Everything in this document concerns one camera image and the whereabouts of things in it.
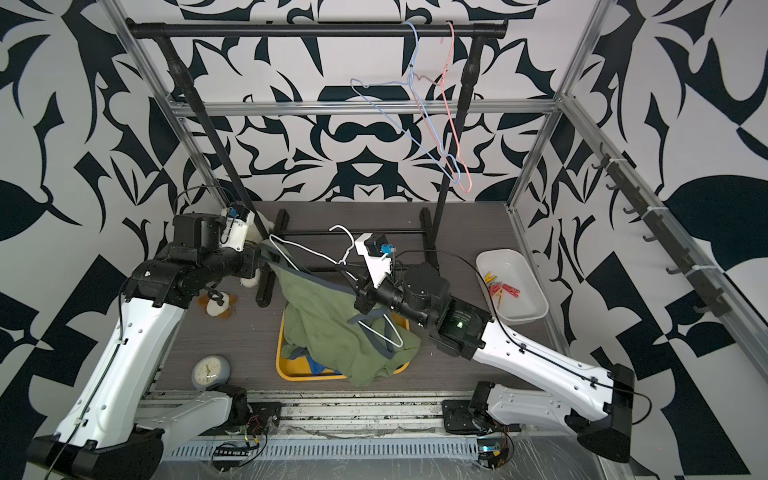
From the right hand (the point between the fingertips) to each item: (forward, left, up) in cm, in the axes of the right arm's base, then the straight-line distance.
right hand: (340, 261), depth 59 cm
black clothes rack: (+57, +9, -6) cm, 58 cm away
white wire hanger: (+8, +15, -3) cm, 17 cm away
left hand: (+10, +23, -8) cm, 26 cm away
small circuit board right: (-28, -33, -39) cm, 58 cm away
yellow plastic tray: (-10, +15, -37) cm, 41 cm away
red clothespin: (+13, -48, -38) cm, 63 cm away
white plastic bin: (+22, -49, -37) cm, 66 cm away
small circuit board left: (-29, +28, -38) cm, 55 cm away
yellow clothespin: (+18, -42, -37) cm, 59 cm away
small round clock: (-11, +37, -33) cm, 51 cm away
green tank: (-4, +6, -21) cm, 22 cm away
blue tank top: (-10, +10, -35) cm, 38 cm away
